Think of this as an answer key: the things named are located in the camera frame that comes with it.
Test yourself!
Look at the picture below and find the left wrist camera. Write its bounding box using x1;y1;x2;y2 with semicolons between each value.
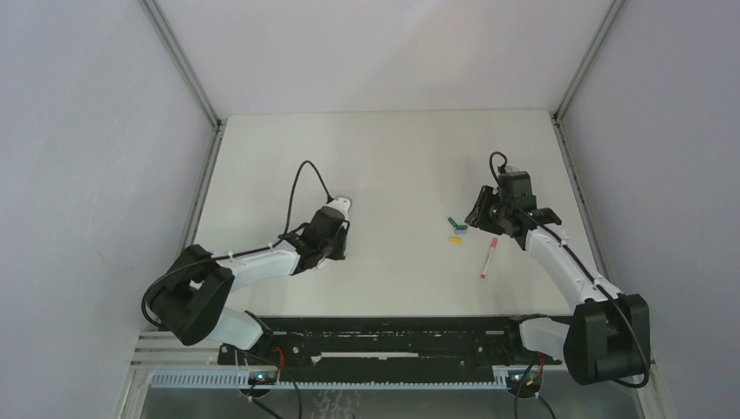
327;196;352;219

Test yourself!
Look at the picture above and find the white slotted cable duct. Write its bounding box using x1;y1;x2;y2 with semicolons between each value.
150;369;522;391

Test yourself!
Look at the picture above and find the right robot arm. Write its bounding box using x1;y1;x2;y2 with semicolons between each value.
465;168;651;388

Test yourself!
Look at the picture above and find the black camera cable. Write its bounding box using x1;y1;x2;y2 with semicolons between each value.
489;151;652;389
141;161;337;331

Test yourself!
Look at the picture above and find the left black camera cable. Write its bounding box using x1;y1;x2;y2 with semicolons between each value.
141;161;337;331

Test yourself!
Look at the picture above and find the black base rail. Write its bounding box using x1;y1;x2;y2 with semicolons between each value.
217;316;563;385

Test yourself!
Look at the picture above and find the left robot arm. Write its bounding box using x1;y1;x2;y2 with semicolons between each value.
142;197;351;364

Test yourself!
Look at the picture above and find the white pink marker pen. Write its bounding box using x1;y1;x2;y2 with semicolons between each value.
480;237;498;279

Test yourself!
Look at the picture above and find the right black camera cable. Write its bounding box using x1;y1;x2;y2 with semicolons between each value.
489;151;652;389

